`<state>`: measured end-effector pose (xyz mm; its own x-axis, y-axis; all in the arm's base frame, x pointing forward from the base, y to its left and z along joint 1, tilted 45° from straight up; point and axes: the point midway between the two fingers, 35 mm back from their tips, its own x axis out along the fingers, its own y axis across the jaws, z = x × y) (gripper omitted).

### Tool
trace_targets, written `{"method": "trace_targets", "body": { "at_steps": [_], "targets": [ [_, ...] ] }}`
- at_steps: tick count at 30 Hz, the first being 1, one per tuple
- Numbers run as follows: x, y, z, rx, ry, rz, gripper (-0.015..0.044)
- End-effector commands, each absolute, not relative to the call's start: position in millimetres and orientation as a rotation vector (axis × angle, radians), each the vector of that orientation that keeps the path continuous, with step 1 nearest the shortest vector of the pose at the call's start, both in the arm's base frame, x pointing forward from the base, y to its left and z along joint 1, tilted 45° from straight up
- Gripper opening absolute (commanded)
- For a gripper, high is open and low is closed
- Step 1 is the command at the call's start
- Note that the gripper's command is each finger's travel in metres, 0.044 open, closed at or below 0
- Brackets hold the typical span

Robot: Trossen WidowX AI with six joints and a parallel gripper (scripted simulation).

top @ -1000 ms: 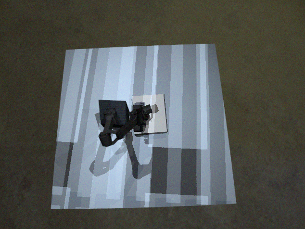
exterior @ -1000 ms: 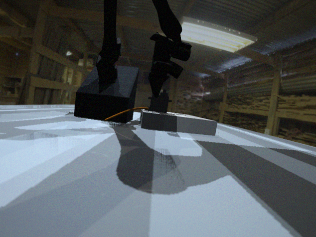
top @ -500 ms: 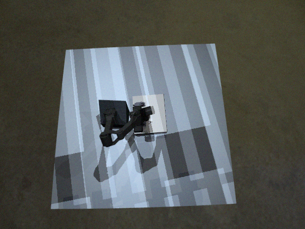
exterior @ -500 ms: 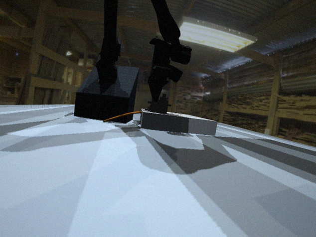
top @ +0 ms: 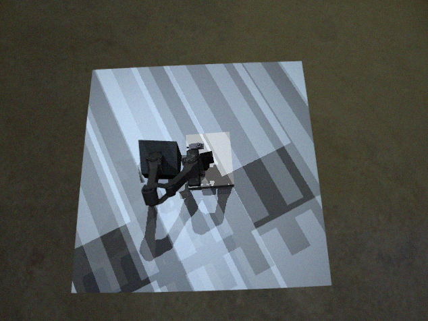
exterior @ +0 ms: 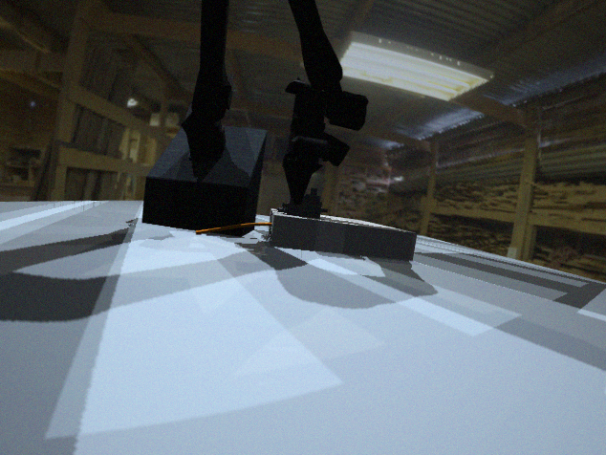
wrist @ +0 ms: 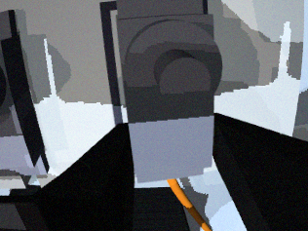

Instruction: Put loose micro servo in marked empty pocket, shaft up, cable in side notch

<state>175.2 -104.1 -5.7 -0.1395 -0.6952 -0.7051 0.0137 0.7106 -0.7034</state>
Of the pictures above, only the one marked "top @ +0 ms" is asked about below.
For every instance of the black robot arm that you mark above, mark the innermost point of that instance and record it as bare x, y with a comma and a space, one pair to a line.
192, 167

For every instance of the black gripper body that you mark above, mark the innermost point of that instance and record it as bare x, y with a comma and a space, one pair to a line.
193, 181

